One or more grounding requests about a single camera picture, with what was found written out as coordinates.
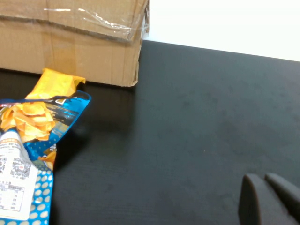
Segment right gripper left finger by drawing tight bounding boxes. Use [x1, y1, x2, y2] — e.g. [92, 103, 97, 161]
[238, 173, 300, 225]

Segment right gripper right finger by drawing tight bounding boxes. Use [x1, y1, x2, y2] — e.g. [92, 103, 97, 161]
[264, 172, 300, 220]

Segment yellow snack packet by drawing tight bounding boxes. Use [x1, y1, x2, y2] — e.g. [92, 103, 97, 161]
[25, 67, 86, 100]

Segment blue chip bag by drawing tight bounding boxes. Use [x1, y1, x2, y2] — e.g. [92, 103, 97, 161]
[0, 90, 92, 225]

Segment taped cardboard box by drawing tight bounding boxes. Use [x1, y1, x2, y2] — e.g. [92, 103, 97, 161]
[0, 0, 150, 88]

